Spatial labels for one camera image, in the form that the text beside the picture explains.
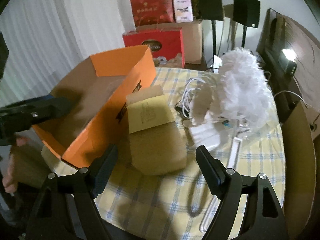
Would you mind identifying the white square charger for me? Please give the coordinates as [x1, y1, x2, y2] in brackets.
[188, 123, 223, 151]

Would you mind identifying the orange cardboard box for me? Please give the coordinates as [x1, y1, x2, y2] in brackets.
[34, 45, 156, 168]

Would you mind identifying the white cable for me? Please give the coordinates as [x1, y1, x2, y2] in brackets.
[180, 76, 213, 120]

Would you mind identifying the white feather duster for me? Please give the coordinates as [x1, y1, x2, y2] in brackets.
[184, 48, 277, 168]

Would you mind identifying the person's left hand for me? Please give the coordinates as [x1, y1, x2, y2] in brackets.
[2, 137, 28, 194]

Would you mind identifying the yellow plaid bed sheet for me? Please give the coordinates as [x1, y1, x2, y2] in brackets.
[41, 67, 286, 239]

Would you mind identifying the brown cardboard box right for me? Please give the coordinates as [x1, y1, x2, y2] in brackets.
[281, 101, 319, 239]

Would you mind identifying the bright bedside lamp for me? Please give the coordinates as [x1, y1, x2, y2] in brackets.
[279, 49, 297, 76]

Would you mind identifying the red chocolate collection bag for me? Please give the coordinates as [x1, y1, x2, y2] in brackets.
[123, 28, 185, 68]

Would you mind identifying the brown wooden headboard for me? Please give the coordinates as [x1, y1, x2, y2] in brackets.
[258, 9, 319, 123]

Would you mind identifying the large brown cardboard box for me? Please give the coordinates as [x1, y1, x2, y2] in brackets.
[136, 20, 203, 64]

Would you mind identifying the red gift bag upper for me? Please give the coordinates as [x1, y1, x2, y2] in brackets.
[130, 0, 175, 27]

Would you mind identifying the black speaker right on stand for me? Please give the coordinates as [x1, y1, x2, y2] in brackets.
[233, 0, 260, 48]

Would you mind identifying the black speaker on stand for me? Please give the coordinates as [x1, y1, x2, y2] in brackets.
[233, 0, 260, 48]
[199, 0, 224, 62]

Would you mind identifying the pink tissue pack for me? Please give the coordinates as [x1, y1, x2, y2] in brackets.
[173, 0, 193, 23]

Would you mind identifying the black speaker left on stand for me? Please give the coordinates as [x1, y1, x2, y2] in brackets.
[199, 0, 224, 62]

